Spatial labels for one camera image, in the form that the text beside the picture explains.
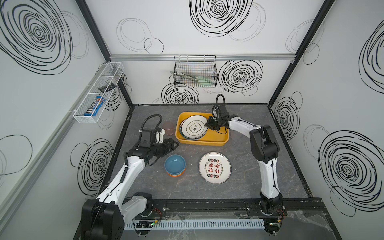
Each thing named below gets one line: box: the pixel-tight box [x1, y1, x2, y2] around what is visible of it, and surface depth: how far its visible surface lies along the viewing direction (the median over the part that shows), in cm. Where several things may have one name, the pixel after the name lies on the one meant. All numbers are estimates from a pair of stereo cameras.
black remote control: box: [97, 82, 117, 93], surface depth 80 cm
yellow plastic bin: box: [175, 112, 230, 146], surface depth 98 cm
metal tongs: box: [170, 71, 199, 82], surface depth 86 cm
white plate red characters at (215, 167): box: [198, 151, 232, 185], surface depth 88 cm
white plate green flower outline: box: [179, 115, 209, 140], surface depth 104 cm
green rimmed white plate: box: [179, 115, 208, 140], surface depth 104 cm
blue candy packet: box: [83, 96, 106, 116], surface depth 72 cm
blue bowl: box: [164, 154, 186, 176], surface depth 84 cm
